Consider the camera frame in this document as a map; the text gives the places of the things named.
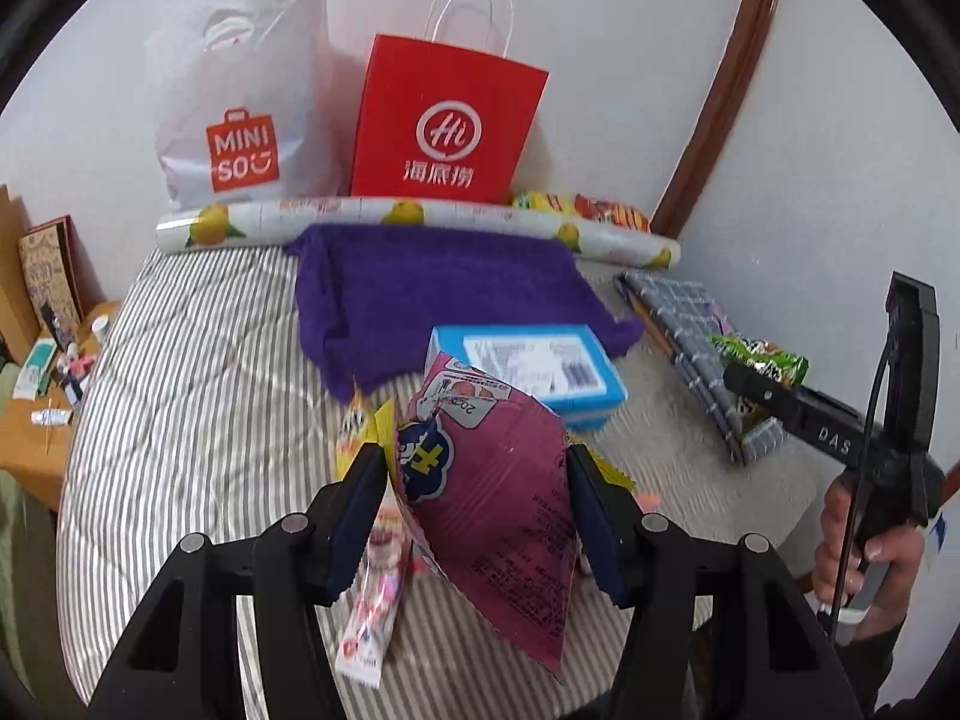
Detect green snack packet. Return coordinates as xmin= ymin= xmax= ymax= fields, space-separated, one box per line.
xmin=711 ymin=332 xmax=811 ymax=429

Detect long pink bear candy packet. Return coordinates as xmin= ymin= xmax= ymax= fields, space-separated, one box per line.
xmin=335 ymin=489 xmax=410 ymax=689

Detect magenta snack bag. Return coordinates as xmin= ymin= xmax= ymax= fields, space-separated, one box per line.
xmin=394 ymin=353 xmax=576 ymax=674

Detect yellow triangular snack packet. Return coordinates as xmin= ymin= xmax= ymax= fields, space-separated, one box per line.
xmin=335 ymin=390 xmax=395 ymax=481

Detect person's right hand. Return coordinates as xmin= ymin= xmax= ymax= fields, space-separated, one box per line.
xmin=812 ymin=478 xmax=926 ymax=640

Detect grey plaid folded cloth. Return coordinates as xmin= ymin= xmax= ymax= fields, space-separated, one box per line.
xmin=613 ymin=270 xmax=786 ymax=465

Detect striped mattress pad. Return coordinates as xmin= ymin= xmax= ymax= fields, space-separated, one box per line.
xmin=57 ymin=249 xmax=820 ymax=718

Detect blue tissue box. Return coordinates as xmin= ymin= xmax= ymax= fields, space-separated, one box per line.
xmin=425 ymin=325 xmax=628 ymax=431

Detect wooden bedside table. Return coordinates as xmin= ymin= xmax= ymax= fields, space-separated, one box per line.
xmin=0 ymin=299 xmax=122 ymax=512

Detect white tube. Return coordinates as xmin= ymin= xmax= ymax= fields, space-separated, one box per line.
xmin=31 ymin=408 xmax=73 ymax=427

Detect orange chips bag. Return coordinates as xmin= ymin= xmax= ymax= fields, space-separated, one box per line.
xmin=574 ymin=193 xmax=651 ymax=232

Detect small pink bottles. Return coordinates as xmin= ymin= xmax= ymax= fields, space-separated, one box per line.
xmin=52 ymin=343 xmax=96 ymax=406

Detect teal white box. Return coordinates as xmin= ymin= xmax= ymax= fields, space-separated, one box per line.
xmin=11 ymin=338 xmax=59 ymax=400

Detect yellow chips bag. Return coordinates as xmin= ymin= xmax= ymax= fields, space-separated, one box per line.
xmin=511 ymin=190 xmax=578 ymax=216

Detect purple towel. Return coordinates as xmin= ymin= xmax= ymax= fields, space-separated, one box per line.
xmin=283 ymin=224 xmax=643 ymax=403

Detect brown framed picture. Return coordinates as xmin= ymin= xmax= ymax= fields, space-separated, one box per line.
xmin=18 ymin=216 xmax=85 ymax=330

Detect lemon-print wrapping roll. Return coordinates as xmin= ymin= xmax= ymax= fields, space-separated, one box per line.
xmin=156 ymin=197 xmax=682 ymax=270

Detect red Haidilao paper bag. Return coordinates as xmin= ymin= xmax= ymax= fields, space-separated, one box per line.
xmin=350 ymin=0 xmax=548 ymax=203

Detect white Miniso plastic bag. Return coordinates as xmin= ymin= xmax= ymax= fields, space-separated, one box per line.
xmin=146 ymin=0 xmax=342 ymax=210

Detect brown door frame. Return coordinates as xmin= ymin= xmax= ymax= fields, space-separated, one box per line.
xmin=651 ymin=0 xmax=779 ymax=238

